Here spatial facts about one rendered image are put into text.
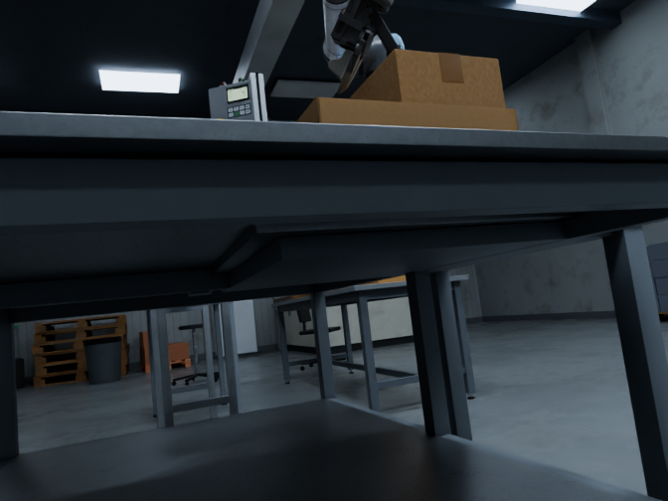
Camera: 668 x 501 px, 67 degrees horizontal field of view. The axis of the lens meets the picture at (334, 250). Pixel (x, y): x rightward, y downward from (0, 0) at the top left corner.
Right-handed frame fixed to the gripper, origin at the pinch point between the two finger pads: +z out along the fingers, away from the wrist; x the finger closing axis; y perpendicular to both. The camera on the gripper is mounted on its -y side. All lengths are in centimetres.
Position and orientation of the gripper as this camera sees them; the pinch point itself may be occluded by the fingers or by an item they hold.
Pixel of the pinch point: (343, 89)
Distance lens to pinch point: 121.5
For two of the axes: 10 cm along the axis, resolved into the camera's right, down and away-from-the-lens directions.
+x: -1.2, 1.7, -9.8
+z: -4.4, 8.8, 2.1
